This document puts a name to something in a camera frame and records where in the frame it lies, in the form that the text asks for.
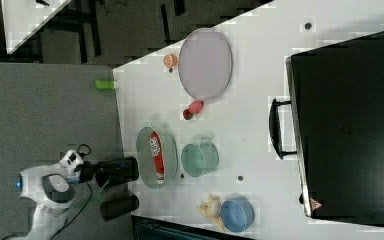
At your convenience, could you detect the blue bowl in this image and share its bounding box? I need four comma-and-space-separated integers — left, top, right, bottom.
220, 198, 255, 233

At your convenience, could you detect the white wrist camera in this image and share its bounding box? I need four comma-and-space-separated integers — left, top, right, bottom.
59, 150, 84, 173

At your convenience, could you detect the green mug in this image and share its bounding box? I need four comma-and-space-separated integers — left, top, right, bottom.
181, 136, 219, 177

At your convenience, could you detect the orange slice toy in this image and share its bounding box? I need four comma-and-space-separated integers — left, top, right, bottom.
163, 54, 178, 68

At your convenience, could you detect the yellow banana peel toy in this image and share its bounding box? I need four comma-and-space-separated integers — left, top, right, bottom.
197, 194, 225, 232

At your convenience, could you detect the red ketchup bottle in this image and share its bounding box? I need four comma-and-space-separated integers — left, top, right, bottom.
149, 131, 164, 184

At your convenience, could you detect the green oval strainer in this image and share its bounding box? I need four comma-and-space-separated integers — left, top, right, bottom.
136, 127, 178, 189

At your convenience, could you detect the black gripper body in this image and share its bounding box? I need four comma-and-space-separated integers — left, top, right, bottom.
80, 161, 96, 182

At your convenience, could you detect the green marker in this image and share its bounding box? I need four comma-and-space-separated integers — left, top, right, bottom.
94, 80, 116, 90

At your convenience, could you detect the black toaster oven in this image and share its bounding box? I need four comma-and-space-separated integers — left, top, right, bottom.
285, 31, 384, 227

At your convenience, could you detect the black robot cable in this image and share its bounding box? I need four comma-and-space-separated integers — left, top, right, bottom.
0, 143, 94, 240

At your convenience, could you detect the lavender round plate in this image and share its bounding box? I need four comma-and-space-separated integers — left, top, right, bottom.
178, 28, 232, 101

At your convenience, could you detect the red strawberry toy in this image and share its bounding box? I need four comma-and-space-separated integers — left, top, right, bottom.
183, 109, 194, 120

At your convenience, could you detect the green spatula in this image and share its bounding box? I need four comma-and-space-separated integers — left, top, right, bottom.
73, 182, 109, 209

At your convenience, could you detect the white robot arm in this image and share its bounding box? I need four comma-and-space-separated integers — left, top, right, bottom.
2, 150, 91, 240

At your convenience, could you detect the pink strawberry toy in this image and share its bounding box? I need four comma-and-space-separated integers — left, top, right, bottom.
189, 100, 204, 114

